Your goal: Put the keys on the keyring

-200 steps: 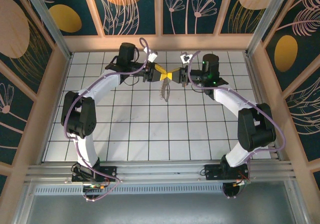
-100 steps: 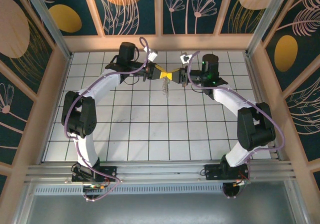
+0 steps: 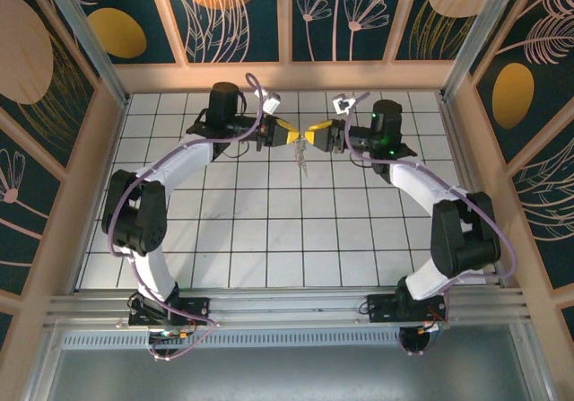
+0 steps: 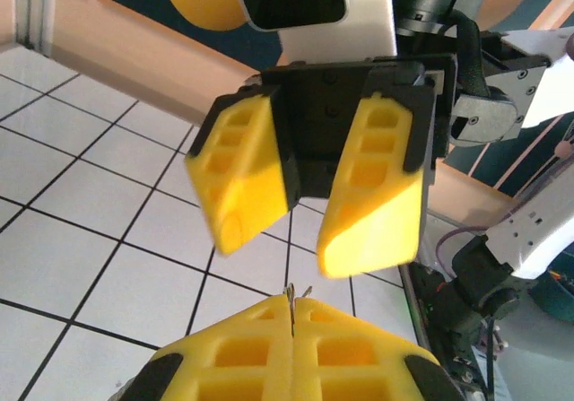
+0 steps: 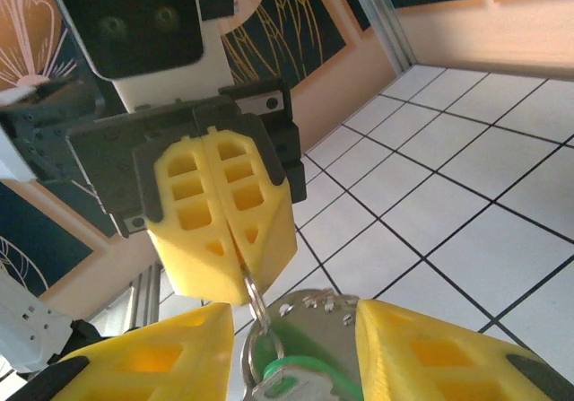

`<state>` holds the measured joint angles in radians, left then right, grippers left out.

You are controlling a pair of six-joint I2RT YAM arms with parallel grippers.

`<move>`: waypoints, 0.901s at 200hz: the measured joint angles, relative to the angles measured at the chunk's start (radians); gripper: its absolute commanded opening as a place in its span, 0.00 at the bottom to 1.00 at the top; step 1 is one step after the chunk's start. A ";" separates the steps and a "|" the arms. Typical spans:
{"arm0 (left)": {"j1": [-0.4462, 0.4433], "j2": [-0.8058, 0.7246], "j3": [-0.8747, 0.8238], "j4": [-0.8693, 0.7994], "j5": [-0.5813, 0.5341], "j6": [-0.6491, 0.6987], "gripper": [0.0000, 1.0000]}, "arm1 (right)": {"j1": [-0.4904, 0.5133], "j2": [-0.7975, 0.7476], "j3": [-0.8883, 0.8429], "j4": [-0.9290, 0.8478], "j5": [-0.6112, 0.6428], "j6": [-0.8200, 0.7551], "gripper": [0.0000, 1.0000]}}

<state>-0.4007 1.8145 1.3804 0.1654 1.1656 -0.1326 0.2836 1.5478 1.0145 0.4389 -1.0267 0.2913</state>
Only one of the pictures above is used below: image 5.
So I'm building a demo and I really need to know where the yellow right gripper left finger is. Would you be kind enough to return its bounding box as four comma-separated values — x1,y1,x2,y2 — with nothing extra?
44,304,234,401

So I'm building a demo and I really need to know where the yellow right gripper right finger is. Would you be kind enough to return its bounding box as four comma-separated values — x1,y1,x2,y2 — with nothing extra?
356,299,574,401

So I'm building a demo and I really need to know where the green-headed key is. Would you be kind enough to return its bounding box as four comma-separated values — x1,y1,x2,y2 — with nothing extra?
248,355,364,401

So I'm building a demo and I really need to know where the aluminium side rail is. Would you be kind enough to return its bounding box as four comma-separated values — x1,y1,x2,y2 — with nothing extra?
127,259,178,337

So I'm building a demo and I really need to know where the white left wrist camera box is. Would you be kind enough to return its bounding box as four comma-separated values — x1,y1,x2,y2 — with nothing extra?
44,0,237,115

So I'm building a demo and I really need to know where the aluminium corner post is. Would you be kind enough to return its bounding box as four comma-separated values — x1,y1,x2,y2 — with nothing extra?
353,0,416,77

